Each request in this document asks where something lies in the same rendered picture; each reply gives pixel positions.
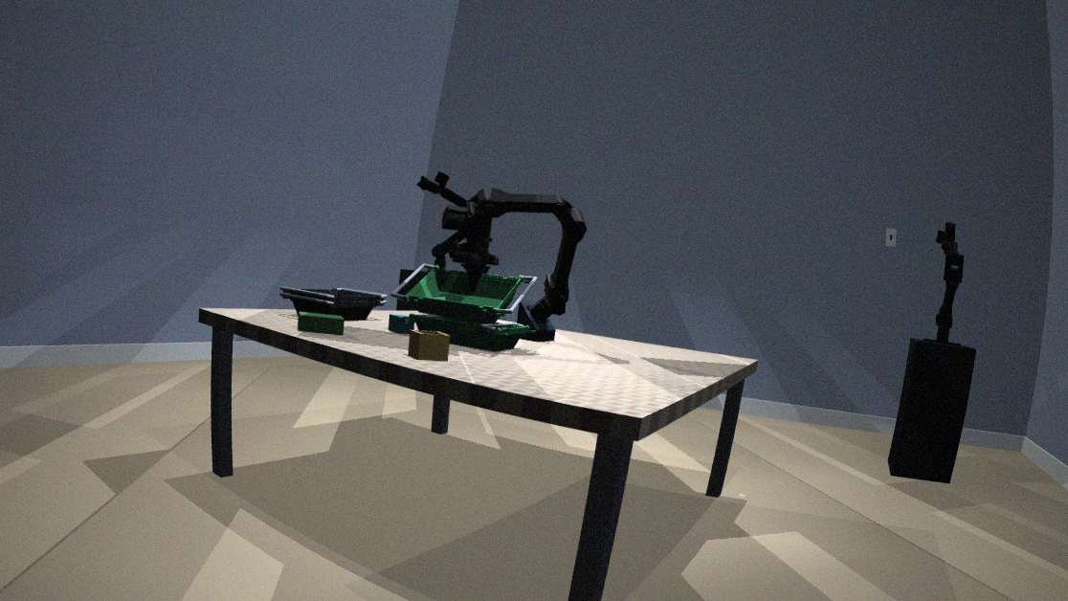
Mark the green rectangular block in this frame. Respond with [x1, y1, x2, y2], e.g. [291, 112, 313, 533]
[298, 312, 345, 335]

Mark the light blue cube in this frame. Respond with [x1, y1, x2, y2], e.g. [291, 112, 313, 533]
[388, 314, 414, 334]

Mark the tan open box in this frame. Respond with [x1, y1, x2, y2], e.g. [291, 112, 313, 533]
[408, 330, 450, 362]

